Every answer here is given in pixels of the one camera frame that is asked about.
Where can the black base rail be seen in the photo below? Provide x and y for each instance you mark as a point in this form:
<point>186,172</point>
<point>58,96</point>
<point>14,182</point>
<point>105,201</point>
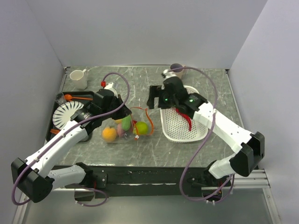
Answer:
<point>149,181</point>

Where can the clear zip top bag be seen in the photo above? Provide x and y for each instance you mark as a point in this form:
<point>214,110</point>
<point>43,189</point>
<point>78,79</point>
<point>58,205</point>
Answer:
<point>134,126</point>

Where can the red chili pepper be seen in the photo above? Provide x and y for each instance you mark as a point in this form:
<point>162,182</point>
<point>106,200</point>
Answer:
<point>186,117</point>

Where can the orange peach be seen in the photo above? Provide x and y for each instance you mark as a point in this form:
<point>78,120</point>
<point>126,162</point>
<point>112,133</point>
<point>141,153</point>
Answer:
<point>109,134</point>

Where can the white perforated plastic basket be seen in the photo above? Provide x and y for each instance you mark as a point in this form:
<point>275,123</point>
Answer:
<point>178,129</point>

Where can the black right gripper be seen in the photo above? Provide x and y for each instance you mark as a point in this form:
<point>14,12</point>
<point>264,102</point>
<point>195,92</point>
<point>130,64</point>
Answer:
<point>156,91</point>

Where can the purple onion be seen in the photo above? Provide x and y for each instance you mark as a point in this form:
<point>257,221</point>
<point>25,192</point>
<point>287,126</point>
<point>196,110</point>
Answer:
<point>120,131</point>

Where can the striped white plate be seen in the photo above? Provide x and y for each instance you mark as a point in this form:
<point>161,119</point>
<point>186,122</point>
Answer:
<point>64,112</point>

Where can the clear plastic cup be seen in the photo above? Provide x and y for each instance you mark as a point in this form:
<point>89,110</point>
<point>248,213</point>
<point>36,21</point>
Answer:
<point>60,99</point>

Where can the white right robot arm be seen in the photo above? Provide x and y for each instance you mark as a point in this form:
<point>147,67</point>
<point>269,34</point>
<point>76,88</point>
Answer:
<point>248,147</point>

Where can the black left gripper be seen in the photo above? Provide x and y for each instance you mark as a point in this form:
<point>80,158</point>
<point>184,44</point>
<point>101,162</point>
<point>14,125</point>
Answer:
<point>124,111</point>

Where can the white mug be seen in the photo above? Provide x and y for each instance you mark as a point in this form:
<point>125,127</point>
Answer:
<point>79,79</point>

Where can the orange plastic spoon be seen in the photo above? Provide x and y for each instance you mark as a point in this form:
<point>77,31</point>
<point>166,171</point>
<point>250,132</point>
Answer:
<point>69,97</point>

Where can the green pear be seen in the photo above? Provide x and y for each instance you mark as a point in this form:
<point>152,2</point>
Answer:
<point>142,128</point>

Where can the beige mug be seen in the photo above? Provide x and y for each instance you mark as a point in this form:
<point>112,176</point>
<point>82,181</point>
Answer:
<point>178,69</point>

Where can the orange fork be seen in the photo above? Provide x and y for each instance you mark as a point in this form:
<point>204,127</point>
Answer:
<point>54,131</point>

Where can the green bitter gourd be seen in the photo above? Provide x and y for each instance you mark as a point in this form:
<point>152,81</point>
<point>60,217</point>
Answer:
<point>126,123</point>

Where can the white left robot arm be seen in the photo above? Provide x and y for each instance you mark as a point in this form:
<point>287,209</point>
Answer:
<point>35,176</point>

